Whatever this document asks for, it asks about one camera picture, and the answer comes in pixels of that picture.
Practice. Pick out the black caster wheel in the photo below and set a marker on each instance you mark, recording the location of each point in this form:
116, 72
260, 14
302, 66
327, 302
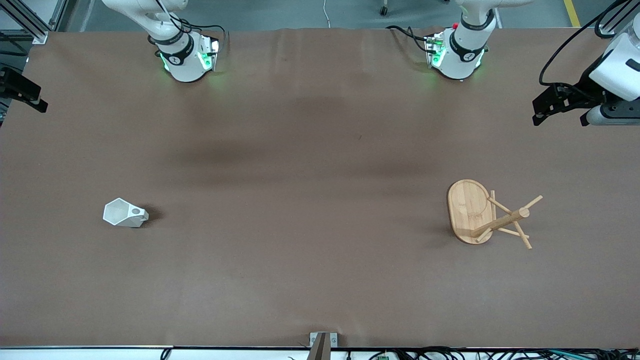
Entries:
384, 10

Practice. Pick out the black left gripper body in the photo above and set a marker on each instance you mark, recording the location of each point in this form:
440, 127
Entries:
583, 93

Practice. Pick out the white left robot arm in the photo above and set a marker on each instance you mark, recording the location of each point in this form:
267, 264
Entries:
462, 60

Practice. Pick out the aluminium frame post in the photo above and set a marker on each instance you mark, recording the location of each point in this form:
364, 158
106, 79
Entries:
30, 25
607, 27

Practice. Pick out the brown table cover sheet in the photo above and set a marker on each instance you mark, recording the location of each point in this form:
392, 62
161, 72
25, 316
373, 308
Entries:
320, 250

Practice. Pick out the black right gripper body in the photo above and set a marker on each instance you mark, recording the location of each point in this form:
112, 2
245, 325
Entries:
18, 86

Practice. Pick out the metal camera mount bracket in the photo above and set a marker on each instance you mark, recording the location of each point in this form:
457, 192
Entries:
322, 345

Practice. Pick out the white faceted cup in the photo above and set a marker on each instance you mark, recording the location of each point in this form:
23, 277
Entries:
120, 212

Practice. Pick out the wooden cup rack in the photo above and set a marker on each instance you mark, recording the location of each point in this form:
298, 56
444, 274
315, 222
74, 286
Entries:
467, 210

